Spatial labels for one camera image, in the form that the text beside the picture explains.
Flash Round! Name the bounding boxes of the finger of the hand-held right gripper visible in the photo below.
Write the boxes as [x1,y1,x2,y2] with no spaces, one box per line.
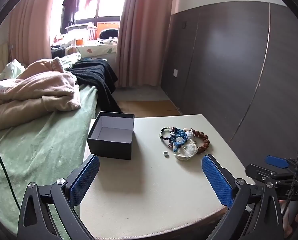
[265,155,298,171]
[246,163,294,188]

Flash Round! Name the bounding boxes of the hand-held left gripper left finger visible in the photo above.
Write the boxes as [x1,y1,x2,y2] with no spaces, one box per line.
[18,154,100,240]

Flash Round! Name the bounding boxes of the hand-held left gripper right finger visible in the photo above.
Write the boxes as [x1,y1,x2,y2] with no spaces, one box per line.
[201,154,284,240]

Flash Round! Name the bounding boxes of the black jewelry box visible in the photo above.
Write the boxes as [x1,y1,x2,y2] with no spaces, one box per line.
[87,111,135,160]

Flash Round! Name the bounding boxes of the brown seed bead bracelet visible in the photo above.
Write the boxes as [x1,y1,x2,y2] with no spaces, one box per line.
[191,129,210,155]

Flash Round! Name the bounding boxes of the blue bead bracelet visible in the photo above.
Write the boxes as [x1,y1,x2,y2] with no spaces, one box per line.
[170,128,189,153]

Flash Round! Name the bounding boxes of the green and black bead bracelet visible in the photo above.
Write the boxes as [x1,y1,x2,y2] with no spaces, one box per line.
[160,127,175,148]

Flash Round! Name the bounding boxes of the bed with green sheet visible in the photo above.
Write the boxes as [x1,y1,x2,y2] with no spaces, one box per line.
[0,55,107,235]

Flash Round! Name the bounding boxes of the flat cardboard sheet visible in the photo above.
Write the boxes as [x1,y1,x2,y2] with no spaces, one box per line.
[116,101,181,117]

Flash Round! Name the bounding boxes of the pink fleece blanket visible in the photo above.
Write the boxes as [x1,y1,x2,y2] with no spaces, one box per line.
[0,57,81,130]

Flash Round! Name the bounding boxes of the black knitted blanket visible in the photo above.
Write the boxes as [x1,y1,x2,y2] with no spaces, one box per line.
[70,59,122,113]

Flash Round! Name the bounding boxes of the light green quilt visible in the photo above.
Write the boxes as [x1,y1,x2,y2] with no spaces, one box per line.
[59,52,82,70]

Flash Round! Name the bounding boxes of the white leaf print quilt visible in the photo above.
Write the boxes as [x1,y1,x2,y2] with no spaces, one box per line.
[75,41,118,60]

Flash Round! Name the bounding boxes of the light green pillow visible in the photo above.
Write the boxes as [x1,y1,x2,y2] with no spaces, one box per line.
[0,59,27,80]

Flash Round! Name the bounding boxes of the black cushion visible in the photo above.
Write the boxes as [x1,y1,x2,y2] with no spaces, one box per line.
[100,29,119,40]

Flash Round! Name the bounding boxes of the white slatted rack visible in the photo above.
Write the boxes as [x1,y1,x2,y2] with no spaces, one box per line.
[65,23,97,41]

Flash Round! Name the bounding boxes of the orange board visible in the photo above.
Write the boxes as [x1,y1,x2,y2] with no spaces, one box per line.
[97,22,121,30]

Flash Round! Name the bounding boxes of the pink curtain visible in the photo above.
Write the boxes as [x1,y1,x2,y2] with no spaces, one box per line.
[115,0,183,88]
[8,0,59,68]

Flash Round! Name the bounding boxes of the hanging dark clothes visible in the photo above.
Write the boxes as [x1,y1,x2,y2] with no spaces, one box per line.
[61,0,82,34]

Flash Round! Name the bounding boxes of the window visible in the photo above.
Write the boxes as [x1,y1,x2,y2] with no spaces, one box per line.
[50,0,128,27]

